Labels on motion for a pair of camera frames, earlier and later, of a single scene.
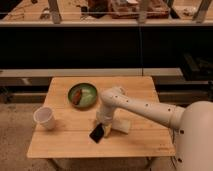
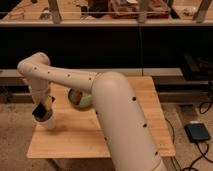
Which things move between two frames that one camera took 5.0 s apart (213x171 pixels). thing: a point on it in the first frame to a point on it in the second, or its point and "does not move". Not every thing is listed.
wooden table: (76, 100) does not move
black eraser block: (97, 133) to (39, 110)
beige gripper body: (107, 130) to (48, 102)
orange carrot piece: (76, 97) does not move
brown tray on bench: (127, 9) does not move
